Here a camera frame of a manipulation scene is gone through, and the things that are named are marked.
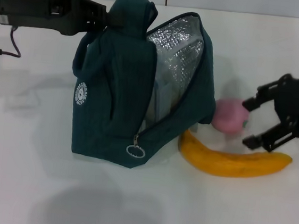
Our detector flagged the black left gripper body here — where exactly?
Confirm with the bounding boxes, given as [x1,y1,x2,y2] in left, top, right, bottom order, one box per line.
[0,0,94,39]

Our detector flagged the pink toy peach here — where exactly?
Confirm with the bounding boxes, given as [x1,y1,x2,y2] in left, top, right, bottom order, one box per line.
[211,96,252,136]

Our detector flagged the dark teal insulated lunch bag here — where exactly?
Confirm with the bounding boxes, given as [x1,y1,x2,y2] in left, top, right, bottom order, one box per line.
[62,0,229,178]

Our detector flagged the yellow banana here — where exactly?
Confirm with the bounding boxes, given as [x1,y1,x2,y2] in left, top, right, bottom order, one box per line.
[175,128,295,185]

